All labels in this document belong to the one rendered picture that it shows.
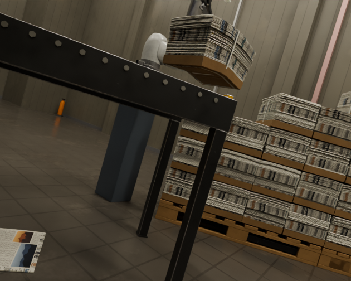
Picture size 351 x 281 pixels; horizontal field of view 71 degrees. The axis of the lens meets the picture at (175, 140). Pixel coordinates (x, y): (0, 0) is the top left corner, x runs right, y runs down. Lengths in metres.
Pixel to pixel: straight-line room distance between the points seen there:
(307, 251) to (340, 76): 3.08
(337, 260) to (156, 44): 1.96
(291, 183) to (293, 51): 3.11
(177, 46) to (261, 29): 3.94
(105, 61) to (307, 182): 1.55
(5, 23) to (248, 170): 1.50
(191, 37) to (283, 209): 1.28
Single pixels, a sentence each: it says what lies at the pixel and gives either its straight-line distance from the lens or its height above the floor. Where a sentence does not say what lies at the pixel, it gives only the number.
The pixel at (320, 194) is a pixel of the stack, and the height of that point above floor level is 0.48.
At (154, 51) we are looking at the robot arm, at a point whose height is 1.13.
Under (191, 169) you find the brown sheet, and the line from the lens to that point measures 1.72.
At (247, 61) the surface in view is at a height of 1.09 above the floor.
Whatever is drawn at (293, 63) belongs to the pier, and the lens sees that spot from 4.59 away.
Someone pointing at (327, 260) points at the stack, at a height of 0.06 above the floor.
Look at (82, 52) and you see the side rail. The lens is 0.80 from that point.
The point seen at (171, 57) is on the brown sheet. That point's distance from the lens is 1.32.
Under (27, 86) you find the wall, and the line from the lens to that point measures 8.34.
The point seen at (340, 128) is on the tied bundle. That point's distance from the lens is 1.99.
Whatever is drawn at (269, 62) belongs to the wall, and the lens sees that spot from 4.86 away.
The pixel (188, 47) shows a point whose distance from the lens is 1.27.
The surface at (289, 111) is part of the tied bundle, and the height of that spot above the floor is 0.96.
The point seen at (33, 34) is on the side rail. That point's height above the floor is 0.77.
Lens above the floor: 0.64
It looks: 3 degrees down
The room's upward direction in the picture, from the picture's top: 16 degrees clockwise
